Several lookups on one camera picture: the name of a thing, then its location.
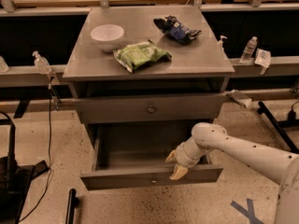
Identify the black cable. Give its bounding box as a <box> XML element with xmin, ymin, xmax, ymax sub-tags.
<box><xmin>18</xmin><ymin>83</ymin><xmax>62</xmax><ymax>223</ymax></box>

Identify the grey top drawer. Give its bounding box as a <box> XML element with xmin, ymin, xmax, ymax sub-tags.
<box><xmin>75</xmin><ymin>93</ymin><xmax>227</xmax><ymax>123</ymax></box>

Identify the clear sanitizer pump bottle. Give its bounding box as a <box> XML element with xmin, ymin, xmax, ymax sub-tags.
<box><xmin>33</xmin><ymin>50</ymin><xmax>51</xmax><ymax>75</ymax></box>

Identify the white wipes packet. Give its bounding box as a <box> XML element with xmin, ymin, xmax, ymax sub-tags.
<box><xmin>254</xmin><ymin>49</ymin><xmax>271</xmax><ymax>75</ymax></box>

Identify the grey folded cloth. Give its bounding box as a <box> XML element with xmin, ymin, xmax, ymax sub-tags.
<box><xmin>228</xmin><ymin>90</ymin><xmax>251</xmax><ymax>107</ymax></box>

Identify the grey drawer cabinet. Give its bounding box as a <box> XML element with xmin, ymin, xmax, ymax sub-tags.
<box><xmin>64</xmin><ymin>6</ymin><xmax>234</xmax><ymax>139</ymax></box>

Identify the black stand base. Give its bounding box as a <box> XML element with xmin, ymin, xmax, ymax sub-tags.
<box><xmin>0</xmin><ymin>111</ymin><xmax>50</xmax><ymax>224</ymax></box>

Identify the grey drawer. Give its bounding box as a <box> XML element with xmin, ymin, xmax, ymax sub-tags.
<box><xmin>75</xmin><ymin>93</ymin><xmax>227</xmax><ymax>123</ymax></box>
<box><xmin>81</xmin><ymin>120</ymin><xmax>223</xmax><ymax>190</ymax></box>

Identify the black stand leg right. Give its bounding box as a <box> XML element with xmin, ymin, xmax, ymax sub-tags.
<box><xmin>257</xmin><ymin>101</ymin><xmax>299</xmax><ymax>154</ymax></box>

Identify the clear water bottle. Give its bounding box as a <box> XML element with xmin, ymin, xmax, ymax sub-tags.
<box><xmin>240</xmin><ymin>36</ymin><xmax>257</xmax><ymax>63</ymax></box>

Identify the green chip bag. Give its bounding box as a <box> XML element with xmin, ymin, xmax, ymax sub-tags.
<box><xmin>113</xmin><ymin>40</ymin><xmax>172</xmax><ymax>73</ymax></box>

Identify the black tube on floor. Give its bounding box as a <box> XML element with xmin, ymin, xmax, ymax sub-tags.
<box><xmin>65</xmin><ymin>189</ymin><xmax>79</xmax><ymax>224</ymax></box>

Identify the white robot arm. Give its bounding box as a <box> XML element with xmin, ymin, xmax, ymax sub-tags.
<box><xmin>165</xmin><ymin>122</ymin><xmax>299</xmax><ymax>224</ymax></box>

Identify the blue chip bag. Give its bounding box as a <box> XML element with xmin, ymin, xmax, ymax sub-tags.
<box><xmin>153</xmin><ymin>16</ymin><xmax>202</xmax><ymax>45</ymax></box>

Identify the small white pump bottle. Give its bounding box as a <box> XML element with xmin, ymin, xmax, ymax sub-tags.
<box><xmin>218</xmin><ymin>35</ymin><xmax>227</xmax><ymax>50</ymax></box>

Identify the white bowl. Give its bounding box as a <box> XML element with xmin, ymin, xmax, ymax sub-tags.
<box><xmin>90</xmin><ymin>24</ymin><xmax>124</xmax><ymax>52</ymax></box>

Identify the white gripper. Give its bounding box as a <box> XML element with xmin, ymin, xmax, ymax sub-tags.
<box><xmin>165</xmin><ymin>138</ymin><xmax>209</xmax><ymax>180</ymax></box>

